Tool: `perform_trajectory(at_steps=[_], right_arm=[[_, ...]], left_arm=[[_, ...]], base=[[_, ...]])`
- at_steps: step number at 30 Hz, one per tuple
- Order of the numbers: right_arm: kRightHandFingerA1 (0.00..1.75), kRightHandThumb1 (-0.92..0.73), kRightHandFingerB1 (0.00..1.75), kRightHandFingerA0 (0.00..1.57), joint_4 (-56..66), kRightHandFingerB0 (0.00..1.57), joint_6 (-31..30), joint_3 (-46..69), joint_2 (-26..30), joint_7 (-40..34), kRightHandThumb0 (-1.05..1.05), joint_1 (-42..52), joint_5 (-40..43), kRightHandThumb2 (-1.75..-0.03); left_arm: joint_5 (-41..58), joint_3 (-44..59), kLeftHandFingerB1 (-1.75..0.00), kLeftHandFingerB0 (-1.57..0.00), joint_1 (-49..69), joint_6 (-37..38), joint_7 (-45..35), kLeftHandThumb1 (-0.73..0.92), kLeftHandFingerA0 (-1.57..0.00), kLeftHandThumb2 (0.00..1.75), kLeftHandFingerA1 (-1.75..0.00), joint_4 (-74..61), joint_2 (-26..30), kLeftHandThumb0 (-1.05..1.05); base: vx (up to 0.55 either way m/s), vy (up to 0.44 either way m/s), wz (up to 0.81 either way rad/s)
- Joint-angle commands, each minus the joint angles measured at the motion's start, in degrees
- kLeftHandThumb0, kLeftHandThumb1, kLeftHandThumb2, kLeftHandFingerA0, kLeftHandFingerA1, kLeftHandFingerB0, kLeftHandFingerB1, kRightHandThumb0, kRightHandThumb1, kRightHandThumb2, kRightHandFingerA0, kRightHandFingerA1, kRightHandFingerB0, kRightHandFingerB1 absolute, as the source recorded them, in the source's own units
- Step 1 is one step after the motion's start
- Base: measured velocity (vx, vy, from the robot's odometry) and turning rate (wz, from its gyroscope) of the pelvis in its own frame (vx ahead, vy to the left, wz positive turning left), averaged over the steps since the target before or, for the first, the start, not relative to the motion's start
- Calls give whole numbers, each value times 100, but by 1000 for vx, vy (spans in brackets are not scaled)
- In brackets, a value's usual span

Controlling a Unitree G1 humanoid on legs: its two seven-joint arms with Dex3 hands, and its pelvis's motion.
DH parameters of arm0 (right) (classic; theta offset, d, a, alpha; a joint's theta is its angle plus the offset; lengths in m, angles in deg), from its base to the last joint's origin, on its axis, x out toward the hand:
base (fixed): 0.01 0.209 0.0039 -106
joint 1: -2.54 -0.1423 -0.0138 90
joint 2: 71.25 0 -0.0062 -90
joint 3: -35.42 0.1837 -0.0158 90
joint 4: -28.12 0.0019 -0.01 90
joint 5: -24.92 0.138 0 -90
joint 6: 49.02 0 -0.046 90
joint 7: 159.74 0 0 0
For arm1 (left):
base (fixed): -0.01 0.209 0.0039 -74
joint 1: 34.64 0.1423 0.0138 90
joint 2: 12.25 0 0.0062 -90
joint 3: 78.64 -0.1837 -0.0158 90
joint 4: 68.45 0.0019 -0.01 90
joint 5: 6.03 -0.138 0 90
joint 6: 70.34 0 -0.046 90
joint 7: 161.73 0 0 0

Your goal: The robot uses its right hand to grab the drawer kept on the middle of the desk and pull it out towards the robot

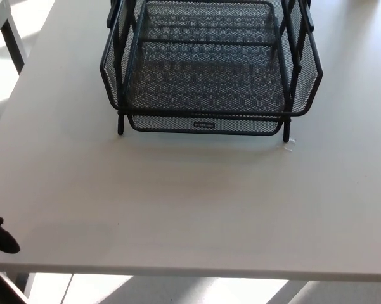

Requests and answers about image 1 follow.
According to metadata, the black mesh drawer tray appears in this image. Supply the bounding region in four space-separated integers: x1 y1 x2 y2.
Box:
139 0 281 47
98 18 324 120

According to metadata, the black metal organizer frame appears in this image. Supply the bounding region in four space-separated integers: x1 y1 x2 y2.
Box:
106 0 314 143

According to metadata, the grey desk leg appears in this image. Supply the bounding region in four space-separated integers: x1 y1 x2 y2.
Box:
14 272 37 299

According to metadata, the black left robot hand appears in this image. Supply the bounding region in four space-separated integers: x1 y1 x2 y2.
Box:
0 215 22 255

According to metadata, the black mesh tray with label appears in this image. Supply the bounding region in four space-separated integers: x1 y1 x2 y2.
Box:
126 112 285 137

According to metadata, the thin floor cable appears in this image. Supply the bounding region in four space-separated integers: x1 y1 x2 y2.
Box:
60 274 74 304

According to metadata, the dark brown wooden frame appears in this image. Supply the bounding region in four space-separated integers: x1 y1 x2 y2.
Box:
0 264 30 304

